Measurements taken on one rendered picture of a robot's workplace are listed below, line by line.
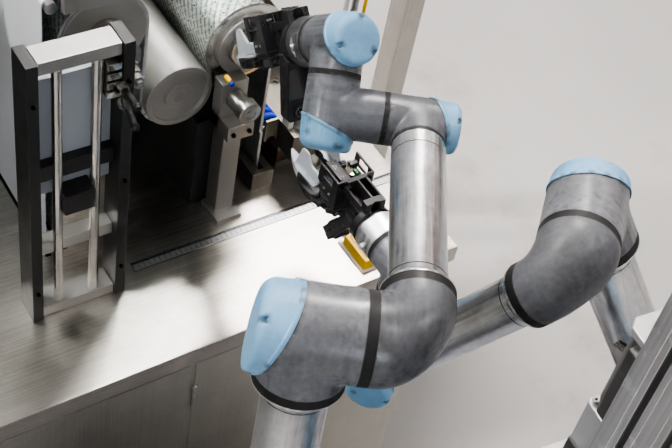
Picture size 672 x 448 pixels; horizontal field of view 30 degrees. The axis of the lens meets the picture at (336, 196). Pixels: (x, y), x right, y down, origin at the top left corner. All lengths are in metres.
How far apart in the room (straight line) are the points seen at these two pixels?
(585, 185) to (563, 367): 1.65
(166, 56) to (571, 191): 0.70
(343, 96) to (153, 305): 0.58
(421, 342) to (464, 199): 2.25
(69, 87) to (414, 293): 0.61
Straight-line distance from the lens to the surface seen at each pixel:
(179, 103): 2.07
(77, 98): 1.82
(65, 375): 2.03
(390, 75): 3.19
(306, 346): 1.42
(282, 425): 1.52
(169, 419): 2.25
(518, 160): 3.85
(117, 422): 2.18
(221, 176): 2.18
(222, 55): 2.04
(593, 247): 1.69
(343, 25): 1.70
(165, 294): 2.13
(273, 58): 1.89
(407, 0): 3.04
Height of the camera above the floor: 2.55
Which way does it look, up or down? 45 degrees down
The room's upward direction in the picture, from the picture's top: 12 degrees clockwise
